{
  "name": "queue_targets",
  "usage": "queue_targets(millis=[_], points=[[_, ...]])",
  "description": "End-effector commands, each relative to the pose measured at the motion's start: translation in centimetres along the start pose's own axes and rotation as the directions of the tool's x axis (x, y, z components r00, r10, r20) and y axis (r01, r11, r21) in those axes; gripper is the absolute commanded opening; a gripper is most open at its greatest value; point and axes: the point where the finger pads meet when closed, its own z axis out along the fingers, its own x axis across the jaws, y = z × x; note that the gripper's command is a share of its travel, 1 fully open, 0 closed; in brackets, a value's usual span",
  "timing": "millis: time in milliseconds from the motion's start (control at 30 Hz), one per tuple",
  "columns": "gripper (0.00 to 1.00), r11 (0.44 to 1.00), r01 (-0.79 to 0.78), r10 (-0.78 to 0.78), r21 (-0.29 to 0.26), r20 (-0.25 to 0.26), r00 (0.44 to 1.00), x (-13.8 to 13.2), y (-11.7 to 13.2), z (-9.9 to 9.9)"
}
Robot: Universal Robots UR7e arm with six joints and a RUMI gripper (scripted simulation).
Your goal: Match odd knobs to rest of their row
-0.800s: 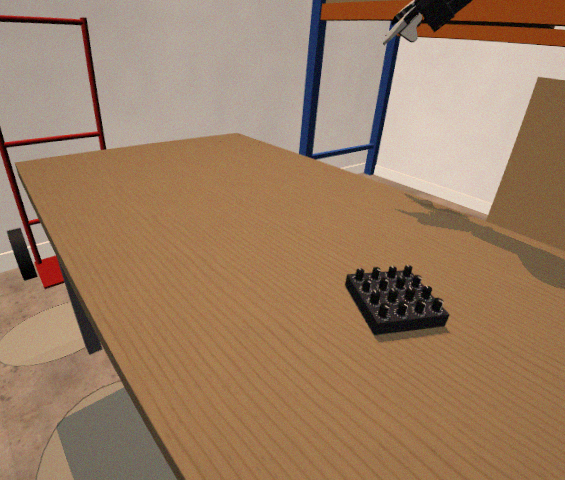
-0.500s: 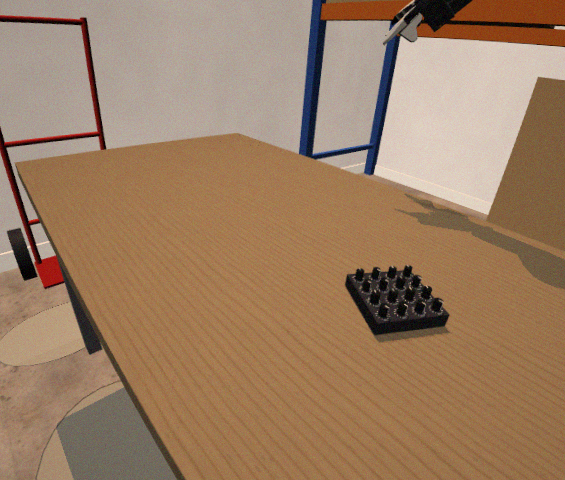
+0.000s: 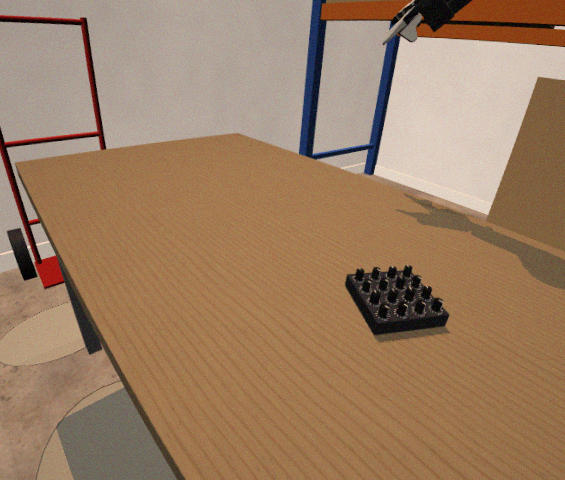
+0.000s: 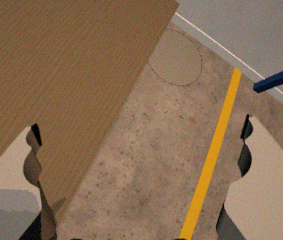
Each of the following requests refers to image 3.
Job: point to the black knob box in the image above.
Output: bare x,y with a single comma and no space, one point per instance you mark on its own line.
409,315

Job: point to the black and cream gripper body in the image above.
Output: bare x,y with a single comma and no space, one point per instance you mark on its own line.
432,11

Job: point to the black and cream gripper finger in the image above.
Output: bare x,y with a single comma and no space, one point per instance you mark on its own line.
401,13
406,26

